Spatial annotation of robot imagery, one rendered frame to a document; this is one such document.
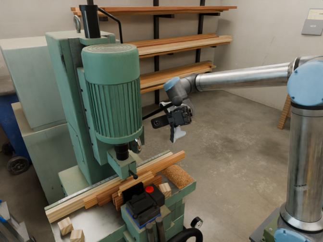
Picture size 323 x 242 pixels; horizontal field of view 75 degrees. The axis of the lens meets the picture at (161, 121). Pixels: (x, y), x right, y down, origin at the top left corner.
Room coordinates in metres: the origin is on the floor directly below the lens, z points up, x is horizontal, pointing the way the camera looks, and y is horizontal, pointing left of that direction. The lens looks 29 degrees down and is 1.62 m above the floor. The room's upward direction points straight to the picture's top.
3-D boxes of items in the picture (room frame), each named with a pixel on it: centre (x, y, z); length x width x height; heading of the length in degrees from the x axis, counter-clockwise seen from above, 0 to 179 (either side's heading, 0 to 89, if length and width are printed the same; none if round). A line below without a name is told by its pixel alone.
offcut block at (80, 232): (0.43, 0.29, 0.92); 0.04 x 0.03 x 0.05; 99
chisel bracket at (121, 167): (0.70, 0.17, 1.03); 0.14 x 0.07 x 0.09; 37
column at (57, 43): (0.91, 0.34, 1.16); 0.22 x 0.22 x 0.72; 37
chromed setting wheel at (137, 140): (0.86, 0.14, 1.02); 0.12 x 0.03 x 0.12; 37
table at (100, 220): (0.58, 0.11, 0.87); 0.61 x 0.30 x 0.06; 127
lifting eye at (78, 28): (0.91, 0.33, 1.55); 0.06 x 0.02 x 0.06; 37
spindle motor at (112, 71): (0.68, 0.16, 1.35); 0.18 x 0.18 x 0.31
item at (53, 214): (0.68, 0.19, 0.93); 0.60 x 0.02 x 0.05; 127
